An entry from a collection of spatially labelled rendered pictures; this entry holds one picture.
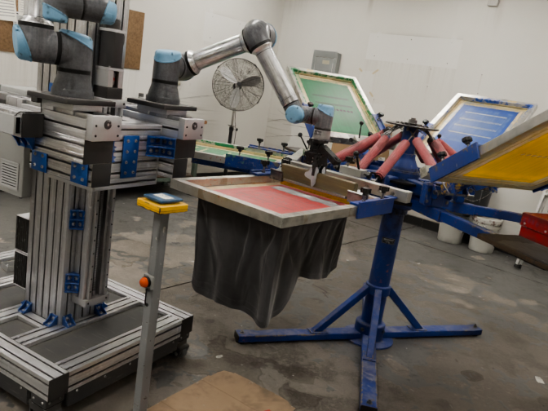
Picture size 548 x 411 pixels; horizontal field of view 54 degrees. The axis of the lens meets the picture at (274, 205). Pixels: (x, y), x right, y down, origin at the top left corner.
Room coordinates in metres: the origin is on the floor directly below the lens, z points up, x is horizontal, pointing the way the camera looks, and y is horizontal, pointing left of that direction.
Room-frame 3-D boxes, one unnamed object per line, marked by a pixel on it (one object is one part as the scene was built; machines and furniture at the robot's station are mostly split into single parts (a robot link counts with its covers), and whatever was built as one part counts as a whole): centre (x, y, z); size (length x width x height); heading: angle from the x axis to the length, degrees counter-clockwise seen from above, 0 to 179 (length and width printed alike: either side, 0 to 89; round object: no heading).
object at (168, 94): (2.46, 0.57, 1.31); 0.15 x 0.15 x 0.10
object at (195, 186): (2.24, -0.05, 0.97); 0.79 x 0.58 x 0.04; 142
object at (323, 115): (2.42, -0.16, 1.31); 0.09 x 0.08 x 0.11; 76
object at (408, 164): (3.08, -0.69, 0.67); 0.39 x 0.39 x 1.35
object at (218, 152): (3.20, 0.20, 1.05); 1.08 x 0.61 x 0.23; 82
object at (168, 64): (2.47, 0.57, 1.42); 0.13 x 0.12 x 0.14; 166
